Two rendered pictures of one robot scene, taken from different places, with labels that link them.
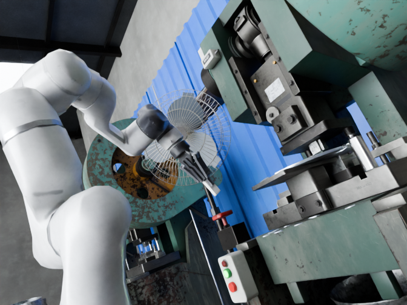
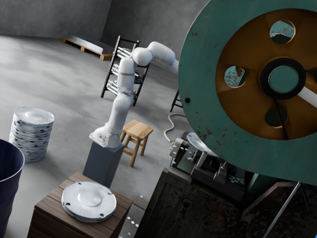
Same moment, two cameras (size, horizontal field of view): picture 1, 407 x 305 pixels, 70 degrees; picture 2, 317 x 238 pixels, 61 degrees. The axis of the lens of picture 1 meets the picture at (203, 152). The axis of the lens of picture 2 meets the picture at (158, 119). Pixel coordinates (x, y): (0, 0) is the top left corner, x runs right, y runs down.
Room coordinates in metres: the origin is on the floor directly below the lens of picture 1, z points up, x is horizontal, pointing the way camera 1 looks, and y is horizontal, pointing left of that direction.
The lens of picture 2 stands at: (-0.41, -1.21, 1.37)
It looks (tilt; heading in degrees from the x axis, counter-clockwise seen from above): 20 degrees down; 49
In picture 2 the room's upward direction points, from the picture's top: 22 degrees clockwise
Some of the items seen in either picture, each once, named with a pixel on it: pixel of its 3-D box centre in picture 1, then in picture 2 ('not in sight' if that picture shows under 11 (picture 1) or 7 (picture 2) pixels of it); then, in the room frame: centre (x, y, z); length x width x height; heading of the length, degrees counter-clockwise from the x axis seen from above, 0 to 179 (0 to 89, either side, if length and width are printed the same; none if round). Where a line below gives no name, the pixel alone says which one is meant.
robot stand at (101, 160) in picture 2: not in sight; (101, 168); (0.52, 0.27, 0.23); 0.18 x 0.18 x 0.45; 37
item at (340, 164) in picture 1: (330, 169); (225, 157); (0.95, -0.36, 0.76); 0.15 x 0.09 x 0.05; 38
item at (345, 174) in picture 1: (337, 180); (224, 162); (0.96, -0.37, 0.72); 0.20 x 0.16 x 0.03; 38
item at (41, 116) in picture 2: not in sight; (35, 115); (0.13, 0.81, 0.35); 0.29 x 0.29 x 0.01
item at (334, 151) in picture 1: (303, 167); (208, 144); (0.88, -0.27, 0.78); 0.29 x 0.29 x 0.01
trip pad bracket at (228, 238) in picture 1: (239, 250); not in sight; (1.06, 0.01, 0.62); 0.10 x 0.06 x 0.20; 38
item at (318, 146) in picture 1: (317, 147); not in sight; (0.95, -0.36, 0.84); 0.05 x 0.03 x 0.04; 38
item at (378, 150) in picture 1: (381, 146); (223, 168); (0.82, -0.47, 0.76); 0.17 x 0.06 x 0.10; 38
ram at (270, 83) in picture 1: (286, 97); not in sight; (0.93, -0.33, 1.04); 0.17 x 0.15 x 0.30; 128
